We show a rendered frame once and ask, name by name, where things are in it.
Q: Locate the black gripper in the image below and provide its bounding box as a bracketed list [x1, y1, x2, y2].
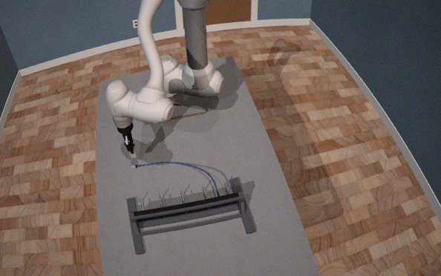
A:
[117, 123, 137, 158]

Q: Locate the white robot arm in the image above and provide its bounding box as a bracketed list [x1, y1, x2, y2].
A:
[105, 0, 224, 128]

